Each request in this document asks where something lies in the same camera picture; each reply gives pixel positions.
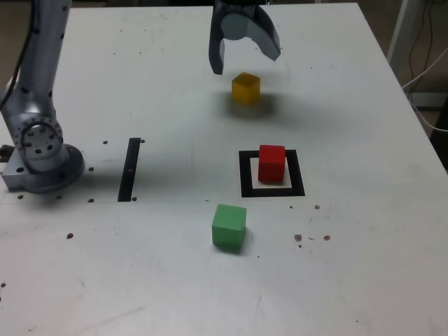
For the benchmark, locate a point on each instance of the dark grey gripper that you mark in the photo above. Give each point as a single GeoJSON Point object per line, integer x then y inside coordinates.
{"type": "Point", "coordinates": [241, 5]}

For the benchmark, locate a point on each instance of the yellow cube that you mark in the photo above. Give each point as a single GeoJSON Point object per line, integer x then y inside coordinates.
{"type": "Point", "coordinates": [245, 89]}

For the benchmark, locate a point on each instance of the white metal post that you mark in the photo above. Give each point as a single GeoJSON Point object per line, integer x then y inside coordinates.
{"type": "Point", "coordinates": [402, 28]}

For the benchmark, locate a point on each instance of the green cube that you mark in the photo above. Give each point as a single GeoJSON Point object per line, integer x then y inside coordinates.
{"type": "Point", "coordinates": [228, 229]}

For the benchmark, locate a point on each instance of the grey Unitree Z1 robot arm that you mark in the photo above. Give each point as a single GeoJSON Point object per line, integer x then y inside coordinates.
{"type": "Point", "coordinates": [42, 70]}

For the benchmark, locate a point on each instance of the black tape square outline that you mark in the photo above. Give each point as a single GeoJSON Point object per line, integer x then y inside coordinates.
{"type": "Point", "coordinates": [245, 175]}

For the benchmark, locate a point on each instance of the red cube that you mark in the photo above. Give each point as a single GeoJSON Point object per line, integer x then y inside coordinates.
{"type": "Point", "coordinates": [271, 164]}

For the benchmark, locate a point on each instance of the black tape strip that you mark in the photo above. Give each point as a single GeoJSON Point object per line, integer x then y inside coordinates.
{"type": "Point", "coordinates": [127, 171]}

